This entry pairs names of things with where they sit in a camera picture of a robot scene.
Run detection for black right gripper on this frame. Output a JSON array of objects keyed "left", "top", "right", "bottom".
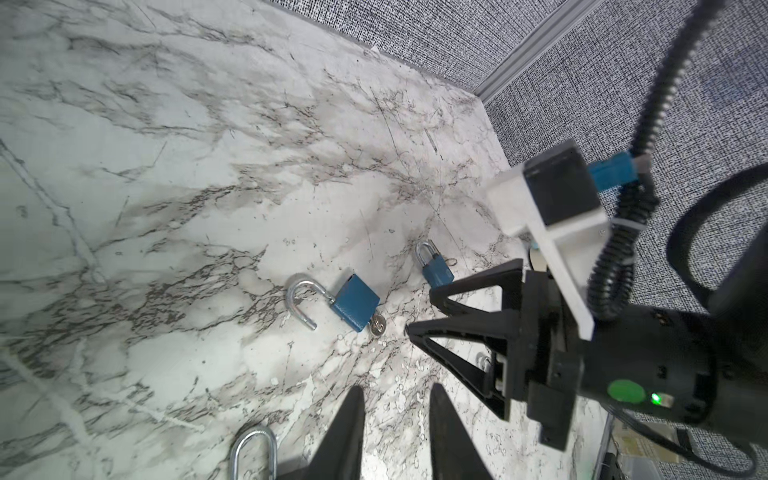
[{"left": 405, "top": 259, "right": 582, "bottom": 451}]

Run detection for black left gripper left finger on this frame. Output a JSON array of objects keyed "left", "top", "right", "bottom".
[{"left": 305, "top": 386, "right": 365, "bottom": 480}]

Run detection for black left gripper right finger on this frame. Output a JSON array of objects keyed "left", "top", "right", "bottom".
[{"left": 429, "top": 383, "right": 492, "bottom": 479}]

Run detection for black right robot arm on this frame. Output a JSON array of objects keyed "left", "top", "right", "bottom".
[{"left": 406, "top": 231, "right": 767, "bottom": 450}]

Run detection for black padlock upper left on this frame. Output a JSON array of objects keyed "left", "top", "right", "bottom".
[{"left": 227, "top": 424, "right": 278, "bottom": 480}]

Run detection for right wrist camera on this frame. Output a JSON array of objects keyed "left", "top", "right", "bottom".
[{"left": 487, "top": 140, "right": 651, "bottom": 340}]

